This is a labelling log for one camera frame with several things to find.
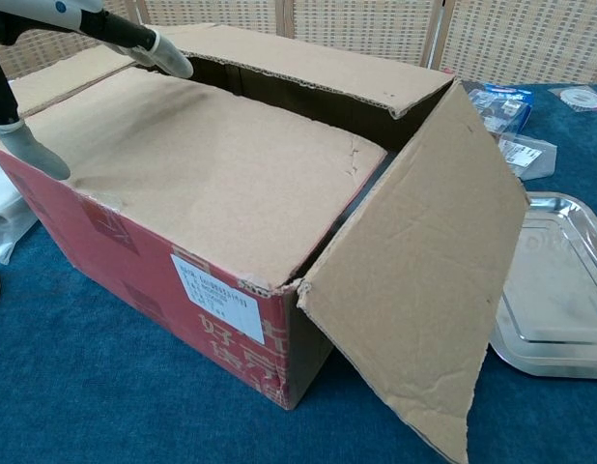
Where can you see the clear plastic bag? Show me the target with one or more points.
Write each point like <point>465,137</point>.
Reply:
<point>8,227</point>

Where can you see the round disc in clear bag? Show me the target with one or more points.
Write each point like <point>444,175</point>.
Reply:
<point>581,99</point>

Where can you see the woven rattan folding screen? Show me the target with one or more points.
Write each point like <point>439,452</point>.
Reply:
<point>351,24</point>

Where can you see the red brown cardboard box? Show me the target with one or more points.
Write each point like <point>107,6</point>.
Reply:
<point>231,159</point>

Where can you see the clear plastic pastry container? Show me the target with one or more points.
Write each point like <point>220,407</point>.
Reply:
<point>525,154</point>

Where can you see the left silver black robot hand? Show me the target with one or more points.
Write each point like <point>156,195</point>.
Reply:
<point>168,55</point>

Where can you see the stainless steel rectangular tray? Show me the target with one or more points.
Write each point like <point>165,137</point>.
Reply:
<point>559,290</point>

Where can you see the blue sandwich cookie package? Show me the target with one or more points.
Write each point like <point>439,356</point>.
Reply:
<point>513,94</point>

